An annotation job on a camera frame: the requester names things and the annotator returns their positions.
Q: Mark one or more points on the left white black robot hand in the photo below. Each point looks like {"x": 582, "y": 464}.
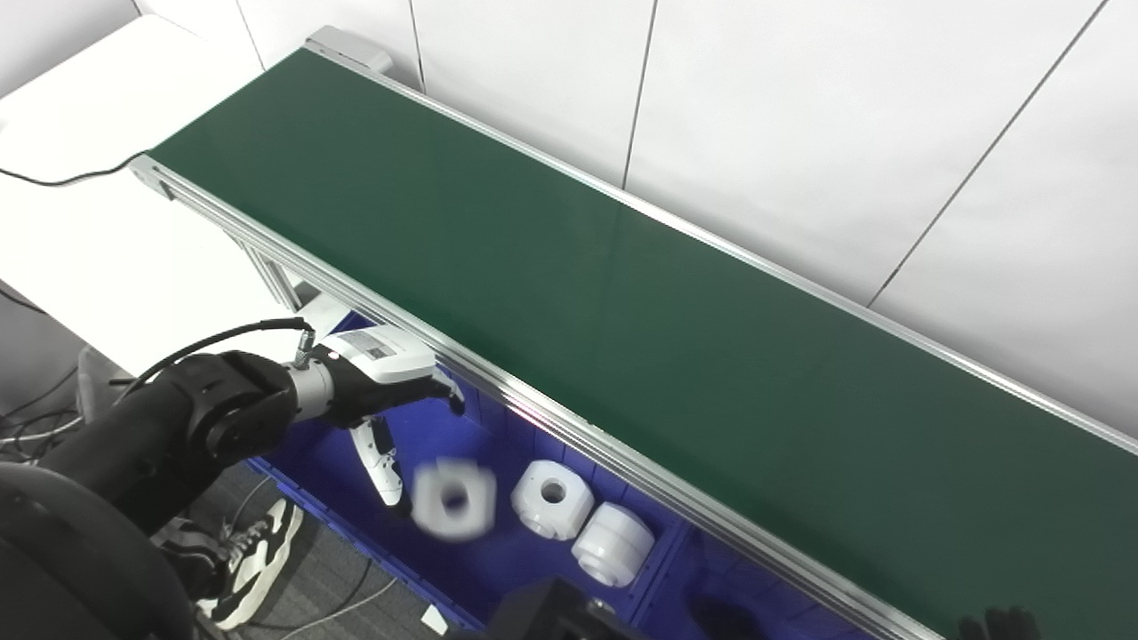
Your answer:
{"x": 382, "y": 356}

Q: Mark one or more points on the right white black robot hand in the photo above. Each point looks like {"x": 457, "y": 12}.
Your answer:
{"x": 1000, "y": 625}

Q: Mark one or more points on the white cylindrical plastic part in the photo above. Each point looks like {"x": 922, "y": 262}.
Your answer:
{"x": 551, "y": 500}
{"x": 453, "y": 500}
{"x": 613, "y": 544}

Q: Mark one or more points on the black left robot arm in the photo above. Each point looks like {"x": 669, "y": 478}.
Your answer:
{"x": 133, "y": 444}

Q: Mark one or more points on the green conveyor belt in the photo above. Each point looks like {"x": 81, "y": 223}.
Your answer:
{"x": 569, "y": 428}
{"x": 622, "y": 311}

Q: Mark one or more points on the blue plastic bin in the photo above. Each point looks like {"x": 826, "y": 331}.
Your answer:
{"x": 791, "y": 609}
{"x": 511, "y": 569}

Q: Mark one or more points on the black flanged plastic part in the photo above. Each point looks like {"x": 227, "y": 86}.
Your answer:
{"x": 722, "y": 620}

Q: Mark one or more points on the grey conveyor end cap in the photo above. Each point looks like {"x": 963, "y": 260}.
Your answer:
{"x": 348, "y": 49}

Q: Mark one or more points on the black robot body part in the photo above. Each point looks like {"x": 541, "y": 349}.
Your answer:
{"x": 560, "y": 615}

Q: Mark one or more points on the black white sneaker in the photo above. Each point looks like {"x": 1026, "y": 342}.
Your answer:
{"x": 182, "y": 551}
{"x": 258, "y": 560}

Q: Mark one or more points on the small white block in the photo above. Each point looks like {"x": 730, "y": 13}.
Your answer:
{"x": 435, "y": 620}

